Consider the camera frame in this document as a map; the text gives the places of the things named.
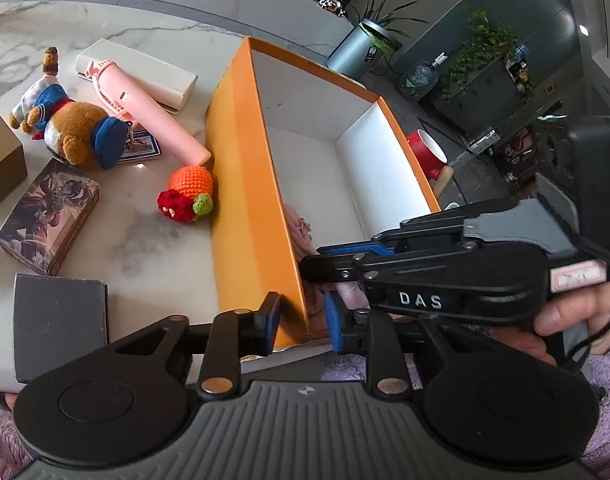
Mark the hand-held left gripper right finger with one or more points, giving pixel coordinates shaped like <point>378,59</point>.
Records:
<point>335,324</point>

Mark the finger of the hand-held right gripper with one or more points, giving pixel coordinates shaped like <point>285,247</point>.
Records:
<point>345,250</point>
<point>327,270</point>

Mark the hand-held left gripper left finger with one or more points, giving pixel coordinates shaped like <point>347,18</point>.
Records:
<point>271,324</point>

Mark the pink plush item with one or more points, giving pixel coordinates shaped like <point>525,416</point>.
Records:
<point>300,232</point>

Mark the orange cardboard box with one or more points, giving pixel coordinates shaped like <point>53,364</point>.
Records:
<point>245,185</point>

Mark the printed card box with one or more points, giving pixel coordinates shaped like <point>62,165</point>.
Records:
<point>45,215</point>

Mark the brown cardboard box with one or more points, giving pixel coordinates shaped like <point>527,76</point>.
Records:
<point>0,170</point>

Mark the person's right hand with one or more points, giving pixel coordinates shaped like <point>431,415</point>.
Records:
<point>567,317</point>

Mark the orange crochet toy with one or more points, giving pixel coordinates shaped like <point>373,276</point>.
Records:
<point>190,182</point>

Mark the dark cabinet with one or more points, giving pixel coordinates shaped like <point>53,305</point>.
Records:
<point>485,97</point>

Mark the large water jug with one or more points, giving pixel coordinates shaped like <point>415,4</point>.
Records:
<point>419,82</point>

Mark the grey cylindrical bin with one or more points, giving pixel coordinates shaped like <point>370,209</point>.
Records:
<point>352,52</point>

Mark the dark grey box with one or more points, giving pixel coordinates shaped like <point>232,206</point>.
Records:
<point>60,325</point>

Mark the trailing green plant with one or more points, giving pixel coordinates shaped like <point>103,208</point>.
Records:
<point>480,45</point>

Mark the long-leaf green plant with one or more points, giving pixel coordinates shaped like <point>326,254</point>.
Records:
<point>380,12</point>

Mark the pink handheld fan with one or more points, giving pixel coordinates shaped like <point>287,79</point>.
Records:
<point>145,110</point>

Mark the black white cow figurines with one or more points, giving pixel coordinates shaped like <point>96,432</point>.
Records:
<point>332,5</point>

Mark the cream rectangular case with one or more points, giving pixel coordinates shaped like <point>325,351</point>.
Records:
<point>150,67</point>

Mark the ceiling light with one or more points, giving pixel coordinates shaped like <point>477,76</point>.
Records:
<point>583,30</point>

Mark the plush bear toy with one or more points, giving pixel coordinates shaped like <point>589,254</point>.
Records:
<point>75,125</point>

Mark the purple fleece robe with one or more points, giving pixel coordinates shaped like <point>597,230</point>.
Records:
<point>0,440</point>

